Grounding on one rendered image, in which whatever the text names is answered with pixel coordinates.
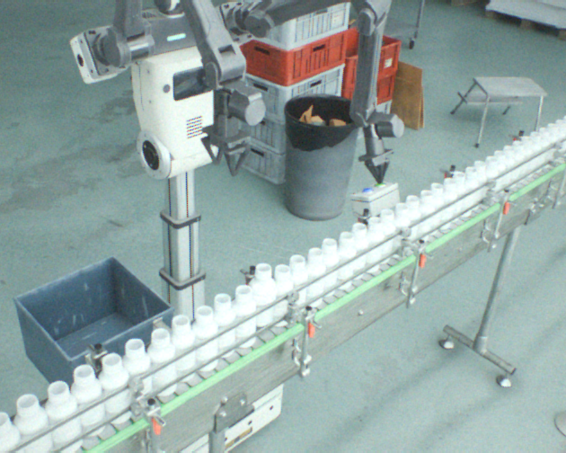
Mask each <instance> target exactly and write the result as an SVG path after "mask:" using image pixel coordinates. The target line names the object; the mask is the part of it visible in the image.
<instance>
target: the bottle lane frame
mask: <svg viewBox="0 0 566 453"><path fill-rule="evenodd" d="M565 166H566V164H565V163H563V164H560V165H559V166H557V167H555V168H554V169H552V170H551V171H550V172H548V173H546V174H544V175H543V176H540V178H538V179H535V180H534V181H533V182H530V183H529V184H528V185H527V186H525V185H524V187H523V188H522V189H518V191H516V192H513V194H511V195H510V197H509V200H511V201H513V202H515V203H517V206H516V207H514V206H512V205H510V206H509V210H508V213H507V215H504V214H503V215H502V218H501V221H500V227H499V230H498V232H499V234H500V237H499V238H497V241H498V240H500V239H501V238H502V237H503V236H505V235H507V234H508V233H510V232H511V231H513V230H514V229H516V228H517V227H519V226H521V225H522V224H524V223H525V222H526V220H527V217H528V214H529V211H530V209H531V207H532V206H533V204H534V203H536V202H538V201H539V200H540V199H544V206H543V208H542V211H543V210H544V209H546V208H548V207H549V206H551V205H552V202H553V200H550V199H548V197H547V196H546V193H547V191H548V189H549V188H551V186H549V184H550V181H551V179H552V178H554V181H553V187H554V188H555V189H558V188H559V185H560V182H561V179H562V175H563V172H564V169H565ZM562 190H563V191H564V194H563V195H562V196H561V198H562V197H564V196H565V195H566V181H565V183H564V186H563V189H562ZM555 192H556V190H553V189H552V188H551V191H550V193H549V197H550V198H553V199H555ZM495 203H496V202H495ZM499 208H500V204H499V203H496V204H495V205H493V206H492V207H490V206H489V208H488V209H486V210H483V212H482V213H480V214H477V216H475V217H474V218H471V219H470V220H468V221H466V222H464V223H463V224H462V225H461V226H457V228H455V229H454V230H450V232H449V233H447V234H445V235H444V234H443V236H441V237H440V238H439V239H437V238H436V237H435V238H436V239H437V240H436V241H434V242H432V243H429V242H428V243H429V244H428V245H427V247H426V252H427V253H429V254H431V255H433V256H434V258H433V259H432V260H431V259H429V258H428V257H426V260H425V263H424V266H423V268H421V267H419V272H418V276H417V280H416V286H417V287H418V291H417V292H416V293H415V296H416V295H417V294H419V293H420V292H421V291H422V290H424V289H426V288H427V287H429V286H430V285H432V284H433V283H435V282H436V281H438V280H440V279H441V278H443V277H444V276H446V275H447V274H448V273H449V272H451V271H453V270H454V269H456V268H457V267H459V266H460V265H462V264H463V263H465V262H467V261H468V260H470V259H471V258H473V257H474V256H475V255H476V254H478V253H480V252H481V251H483V250H484V249H486V248H487V244H489V243H487V242H485V241H483V239H482V237H481V236H482V231H483V230H484V229H485V227H484V223H485V220H486V219H487V218H489V223H488V226H487V227H488V228H489V229H490V230H492V231H493V228H494V225H495V221H496V218H497V215H498V211H499ZM497 241H496V242H497ZM397 262H398V263H397V264H395V265H394V266H393V267H392V266H390V265H389V266H390V268H389V269H388V270H386V271H382V273H380V274H379V275H377V276H375V277H374V276H373V279H371V280H369V281H367V282H365V281H364V284H363V285H361V286H359V287H358V288H357V287H355V286H354V287H355V289H354V290H352V291H351V292H350V293H348V292H346V291H345V292H346V295H345V296H343V297H341V298H337V300H336V301H334V302H332V303H331V304H327V303H326V304H327V306H326V307H324V308H323V309H321V310H318V309H316V310H317V312H316V313H315V319H314V320H315V322H317V323H318V324H320V325H321V326H322V327H323V328H322V329H321V330H318V329H317V328H316V327H315V328H314V336H313V337H312V338H311V337H309V343H308V351H307V354H308V355H309V356H310V357H311V362H310V363H309V366H310V365H312V364H313V363H315V362H316V361H318V360H319V359H320V358H322V357H323V356H325V355H326V354H328V353H329V352H331V351H333V350H334V349H336V348H338V347H339V346H341V345H342V344H343V343H344V342H346V341H348V340H349V339H351V338H352V337H354V336H355V335H357V334H358V333H360V332H362V331H363V330H365V329H366V328H368V327H369V326H370V325H371V324H373V323H375V322H376V321H378V320H379V319H381V318H382V317H384V316H385V315H387V314H389V313H390V312H392V311H393V310H395V309H396V308H397V307H398V306H400V305H402V304H403V303H404V300H405V299H406V298H407V297H406V296H404V295H403V294H402V292H401V291H400V290H399V287H400V283H401V282H402V281H403V280H402V271H404V270H405V269H407V273H406V277H405V279H406V281H408V282H409V283H411V275H412V271H413V266H414V262H415V256H414V255H413V254H412V255H411V256H409V257H407V256H406V259H404V260H402V261H401V262H399V261H397ZM283 327H284V326H283ZM284 328H285V329H286V331H285V332H284V333H281V334H280V335H276V334H274V335H275V338H273V339H272V340H270V341H268V342H265V341H263V345H262V346H260V347H259V348H257V349H253V348H252V347H250V348H251V349H252V351H251V352H250V353H248V354H246V355H245V356H241V355H240V354H238V353H237V354H238V355H239V356H240V359H239V360H237V361H235V362H234V363H232V364H230V363H228V362H227V361H226V363H227V367H225V368H224V369H221V370H220V371H217V370H215V369H214V371H215V374H214V375H212V376H211V377H208V378H207V379H205V378H203V377H201V379H202V382H200V383H198V384H197V385H196V386H194V387H191V386H189V385H188V384H186V385H187V386H188V387H189V390H187V391H186V392H184V393H182V394H181V395H176V394H175V393H173V394H174V395H175V398H173V400H171V401H169V402H168V403H166V404H163V403H162V402H161V401H159V403H160V404H161V412H162V415H161V418H162V419H163V420H164V421H165V422H166V423H167V426H166V427H165V428H162V427H161V432H160V434H158V446H159V449H160V450H163V451H164V452H165V453H180V452H181V451H183V450H184V449H186V448H187V447H188V446H190V445H191V444H193V443H194V442H196V441H197V440H199V439H201V438H202V437H204V436H205V435H207V434H208V433H210V432H211V431H213V430H214V429H215V413H216V412H217V409H218V408H219V406H220V405H222V404H226V403H227V402H228V400H230V399H231V398H233V397H235V396H236V395H238V394H240V393H241V392H243V393H245V394H247V407H248V406H250V405H251V404H253V403H255V402H256V401H258V400H259V399H261V398H262V397H264V396H265V395H266V394H268V393H269V392H271V391H272V390H274V389H275V388H277V387H278V386H280V385H282V384H283V383H285V382H286V381H288V380H289V379H291V378H292V377H293V376H295V375H296V374H297V371H298V370H299V369H300V367H299V366H298V365H297V364H296V363H295V359H293V360H292V355H293V350H295V349H296V347H293V345H294V338H296V337H297V336H298V335H299V344H298V349H299V350H302V340H303V331H304V327H303V326H302V325H301V324H300V323H299V322H296V325H294V326H293V327H291V328H289V329H287V328H286V327H284ZM129 419H130V418H129ZM130 421H131V424H130V425H129V426H128V427H126V428H125V429H123V430H121V431H118V430H117V429H116V428H114V430H115V431H116V433H115V434H114V435H112V436H111V437H109V438H108V439H106V440H102V439H101V438H99V437H98V439H99V441H100V443H99V444H98V445H96V446H95V447H93V448H91V449H89V450H86V449H84V448H83V447H81V448H82V450H83V453H148V452H147V445H146V444H147V443H148V442H149V440H147V439H146V430H147V429H149V423H147V422H146V421H145V420H144V417H143V418H141V419H139V420H138V421H136V422H134V421H133V420H131V419H130Z"/></svg>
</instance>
